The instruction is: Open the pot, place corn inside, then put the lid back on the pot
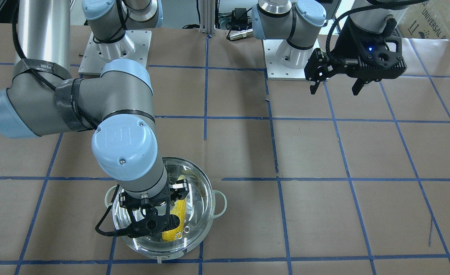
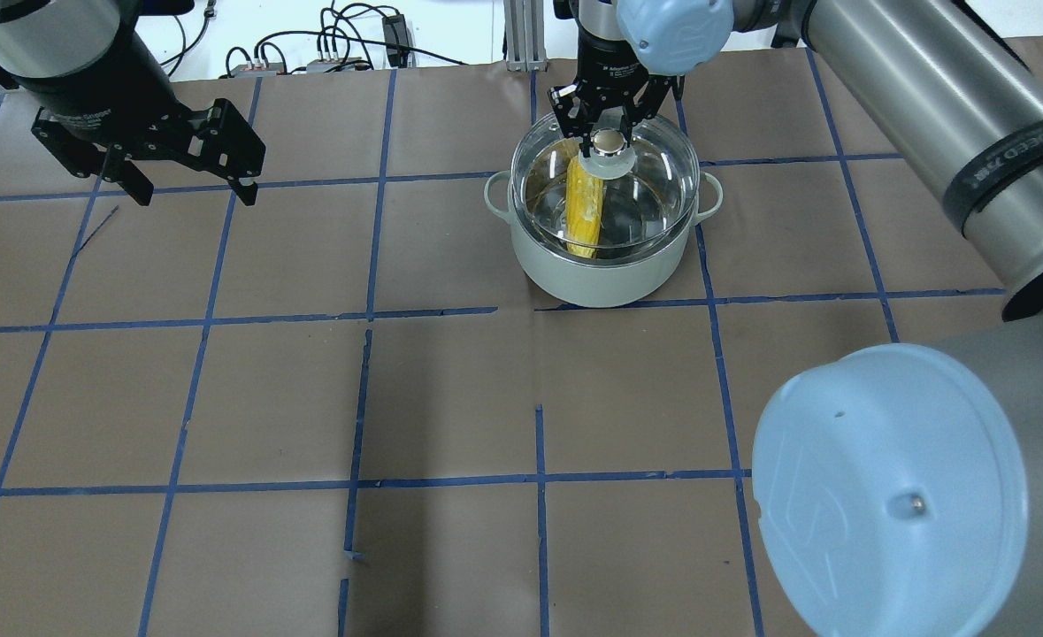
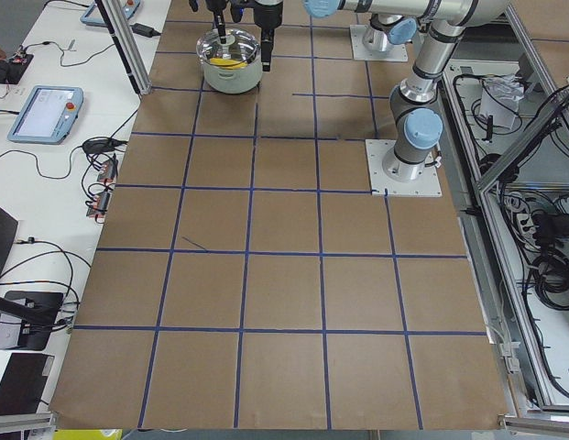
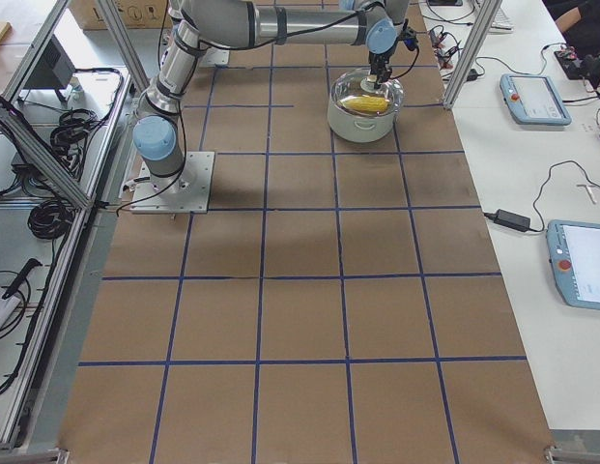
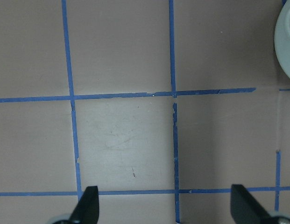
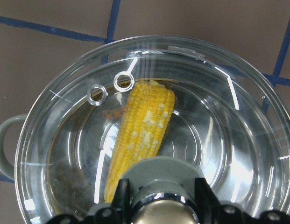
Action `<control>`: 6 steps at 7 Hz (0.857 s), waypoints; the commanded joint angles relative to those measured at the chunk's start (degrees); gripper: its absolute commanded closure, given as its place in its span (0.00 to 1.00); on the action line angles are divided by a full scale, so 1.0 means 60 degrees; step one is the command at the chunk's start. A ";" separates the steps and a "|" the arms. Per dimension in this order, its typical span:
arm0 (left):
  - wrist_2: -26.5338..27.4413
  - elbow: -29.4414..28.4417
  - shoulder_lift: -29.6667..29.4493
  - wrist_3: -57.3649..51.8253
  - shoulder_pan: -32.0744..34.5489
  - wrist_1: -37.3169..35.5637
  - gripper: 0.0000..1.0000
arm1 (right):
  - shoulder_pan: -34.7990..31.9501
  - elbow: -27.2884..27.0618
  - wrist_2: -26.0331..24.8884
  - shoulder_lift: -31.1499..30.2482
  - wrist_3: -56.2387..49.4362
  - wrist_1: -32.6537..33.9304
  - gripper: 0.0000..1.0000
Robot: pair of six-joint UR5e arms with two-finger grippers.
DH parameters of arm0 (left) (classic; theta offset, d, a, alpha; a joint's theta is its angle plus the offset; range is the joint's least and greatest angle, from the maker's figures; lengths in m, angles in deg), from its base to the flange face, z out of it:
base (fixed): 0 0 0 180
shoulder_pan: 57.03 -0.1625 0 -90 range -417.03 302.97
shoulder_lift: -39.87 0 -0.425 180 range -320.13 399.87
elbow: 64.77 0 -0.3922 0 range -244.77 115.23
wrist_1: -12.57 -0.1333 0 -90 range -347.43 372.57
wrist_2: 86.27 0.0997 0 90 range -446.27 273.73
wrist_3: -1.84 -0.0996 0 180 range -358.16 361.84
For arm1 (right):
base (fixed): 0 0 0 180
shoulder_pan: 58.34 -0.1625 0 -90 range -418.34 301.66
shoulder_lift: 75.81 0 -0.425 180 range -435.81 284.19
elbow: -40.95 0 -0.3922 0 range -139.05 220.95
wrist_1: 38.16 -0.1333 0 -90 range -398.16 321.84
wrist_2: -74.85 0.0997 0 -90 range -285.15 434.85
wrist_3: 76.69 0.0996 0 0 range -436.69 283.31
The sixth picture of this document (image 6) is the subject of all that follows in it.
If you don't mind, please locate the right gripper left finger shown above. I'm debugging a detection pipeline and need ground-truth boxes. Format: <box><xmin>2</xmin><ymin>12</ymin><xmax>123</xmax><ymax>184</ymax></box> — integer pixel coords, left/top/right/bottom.
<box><xmin>109</xmin><ymin>178</ymin><xmax>131</xmax><ymax>224</ymax></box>

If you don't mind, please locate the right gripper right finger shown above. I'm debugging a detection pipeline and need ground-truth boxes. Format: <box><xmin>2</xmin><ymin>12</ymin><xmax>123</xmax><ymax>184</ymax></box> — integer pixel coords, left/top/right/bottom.
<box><xmin>194</xmin><ymin>178</ymin><xmax>221</xmax><ymax>224</ymax></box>

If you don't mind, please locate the yellow corn cob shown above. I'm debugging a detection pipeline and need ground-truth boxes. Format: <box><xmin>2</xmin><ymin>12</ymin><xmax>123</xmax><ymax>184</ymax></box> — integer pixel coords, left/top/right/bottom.
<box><xmin>104</xmin><ymin>80</ymin><xmax>175</xmax><ymax>203</ymax></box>

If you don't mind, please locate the glass pot lid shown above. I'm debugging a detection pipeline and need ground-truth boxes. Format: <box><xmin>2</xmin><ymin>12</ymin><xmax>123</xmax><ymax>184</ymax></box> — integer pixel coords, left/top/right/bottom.
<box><xmin>14</xmin><ymin>35</ymin><xmax>290</xmax><ymax>224</ymax></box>

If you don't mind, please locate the pale green cooking pot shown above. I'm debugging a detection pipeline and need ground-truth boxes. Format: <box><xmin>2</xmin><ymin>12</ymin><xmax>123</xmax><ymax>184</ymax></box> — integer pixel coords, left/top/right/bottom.
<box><xmin>0</xmin><ymin>45</ymin><xmax>290</xmax><ymax>224</ymax></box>

